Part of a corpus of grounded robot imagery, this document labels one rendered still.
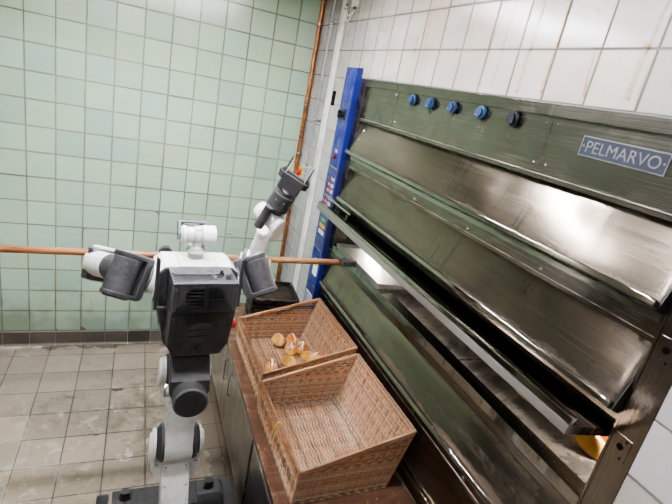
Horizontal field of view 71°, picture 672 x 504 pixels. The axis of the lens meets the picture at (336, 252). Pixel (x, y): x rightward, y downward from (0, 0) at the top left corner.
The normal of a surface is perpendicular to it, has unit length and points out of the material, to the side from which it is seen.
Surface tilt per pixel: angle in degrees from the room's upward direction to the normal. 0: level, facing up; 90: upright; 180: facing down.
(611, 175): 90
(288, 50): 90
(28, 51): 90
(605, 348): 70
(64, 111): 90
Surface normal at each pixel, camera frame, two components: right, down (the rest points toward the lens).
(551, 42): -0.92, -0.05
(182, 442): 0.40, 0.01
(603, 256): -0.80, -0.36
